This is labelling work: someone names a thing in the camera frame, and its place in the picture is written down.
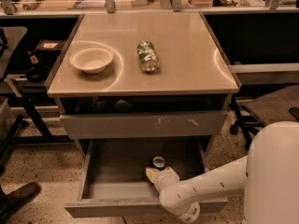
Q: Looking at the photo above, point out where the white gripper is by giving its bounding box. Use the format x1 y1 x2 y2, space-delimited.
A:
146 165 179 192

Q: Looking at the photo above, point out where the blue pepsi can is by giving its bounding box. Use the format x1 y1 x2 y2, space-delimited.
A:
149 156 166 171

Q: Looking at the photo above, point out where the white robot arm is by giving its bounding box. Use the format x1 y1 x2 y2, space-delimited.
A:
146 121 299 224

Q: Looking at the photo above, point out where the open middle drawer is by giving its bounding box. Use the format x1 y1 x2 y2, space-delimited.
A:
64 137 229 218

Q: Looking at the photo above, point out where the grey drawer cabinet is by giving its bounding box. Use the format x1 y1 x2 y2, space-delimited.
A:
44 11 242 161

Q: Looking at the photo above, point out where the closed top drawer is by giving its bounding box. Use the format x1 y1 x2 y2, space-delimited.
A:
60 110 228 139

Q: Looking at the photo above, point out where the green soda can lying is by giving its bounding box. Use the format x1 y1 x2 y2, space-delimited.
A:
137 40 160 73

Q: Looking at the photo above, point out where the black office chair right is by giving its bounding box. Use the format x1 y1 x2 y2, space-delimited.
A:
230 84 299 149

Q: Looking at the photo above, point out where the black office chair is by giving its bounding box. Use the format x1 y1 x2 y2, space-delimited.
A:
230 84 299 149
0 26 27 172

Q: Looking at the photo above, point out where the white bowl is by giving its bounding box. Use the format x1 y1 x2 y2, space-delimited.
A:
69 47 114 75

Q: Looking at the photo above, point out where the brown shoe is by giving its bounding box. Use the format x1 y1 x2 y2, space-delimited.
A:
0 182 40 222

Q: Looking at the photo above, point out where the black round object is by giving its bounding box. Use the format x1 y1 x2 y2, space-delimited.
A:
26 66 48 82

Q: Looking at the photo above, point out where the black office chair left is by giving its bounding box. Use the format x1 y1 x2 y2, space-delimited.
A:
0 26 27 172

